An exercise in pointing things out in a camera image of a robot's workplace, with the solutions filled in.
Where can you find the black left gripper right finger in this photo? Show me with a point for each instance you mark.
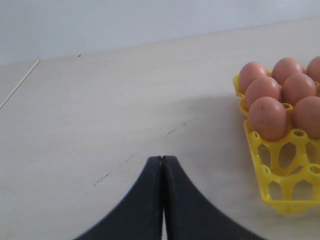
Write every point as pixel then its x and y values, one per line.
pixel 189 215

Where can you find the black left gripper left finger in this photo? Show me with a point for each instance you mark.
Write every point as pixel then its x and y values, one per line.
pixel 139 215

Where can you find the brown egg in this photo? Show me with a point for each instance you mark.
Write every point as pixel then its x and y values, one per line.
pixel 313 69
pixel 250 72
pixel 285 68
pixel 268 117
pixel 297 87
pixel 306 116
pixel 262 87

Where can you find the yellow plastic egg tray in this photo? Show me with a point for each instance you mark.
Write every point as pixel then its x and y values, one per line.
pixel 288 170

